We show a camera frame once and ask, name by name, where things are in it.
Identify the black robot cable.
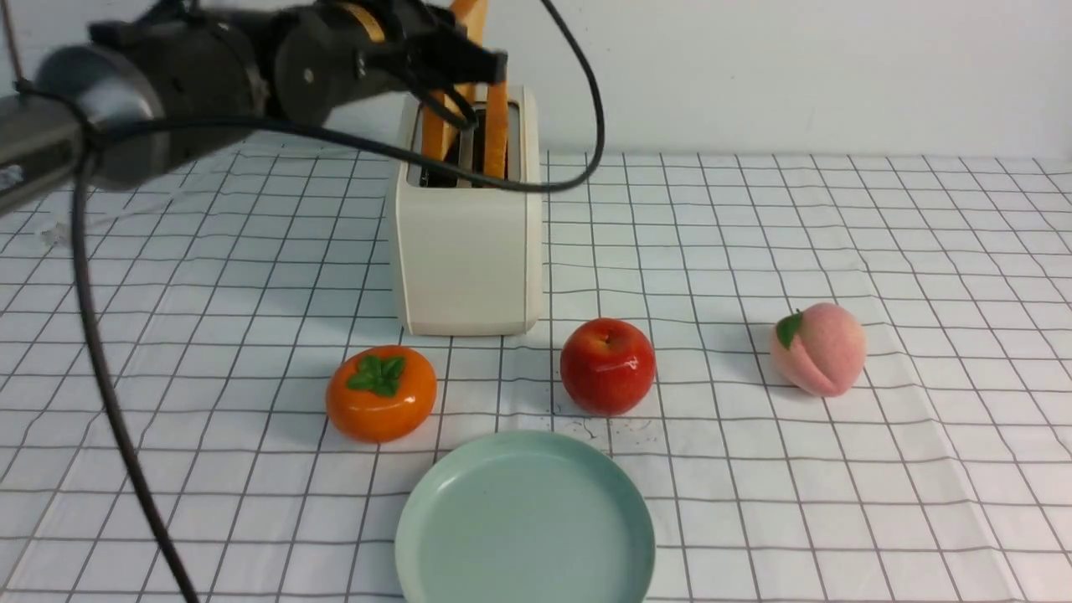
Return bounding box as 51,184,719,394
70,0,606,603

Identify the white checkered tablecloth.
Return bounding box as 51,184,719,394
0,144,1072,603

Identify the light green plate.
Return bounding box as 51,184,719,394
394,430,657,602

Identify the orange persimmon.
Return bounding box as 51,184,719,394
325,345,440,444

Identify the red apple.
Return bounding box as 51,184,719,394
559,317,657,417

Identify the white two-slot toaster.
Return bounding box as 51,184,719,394
388,84,544,338

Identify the white toaster power cord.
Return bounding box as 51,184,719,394
36,143,396,249

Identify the pink peach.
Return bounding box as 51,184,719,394
770,302,868,398

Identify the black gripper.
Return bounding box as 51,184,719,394
272,1,508,131

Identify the toast slice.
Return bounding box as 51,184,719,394
422,1,487,160
482,80,510,179

